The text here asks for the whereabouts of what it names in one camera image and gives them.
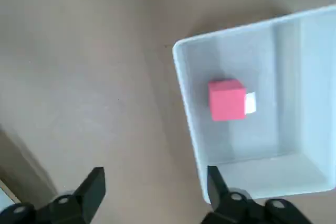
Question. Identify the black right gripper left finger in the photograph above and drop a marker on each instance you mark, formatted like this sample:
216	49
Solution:
89	192

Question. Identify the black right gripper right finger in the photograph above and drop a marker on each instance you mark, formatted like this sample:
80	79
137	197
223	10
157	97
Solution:
218	192

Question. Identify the red bag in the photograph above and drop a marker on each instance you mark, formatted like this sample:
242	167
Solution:
227	100

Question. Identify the clear plastic box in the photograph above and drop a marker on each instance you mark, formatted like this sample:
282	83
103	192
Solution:
288	176

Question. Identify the white paper label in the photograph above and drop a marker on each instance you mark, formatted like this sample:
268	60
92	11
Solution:
251	103

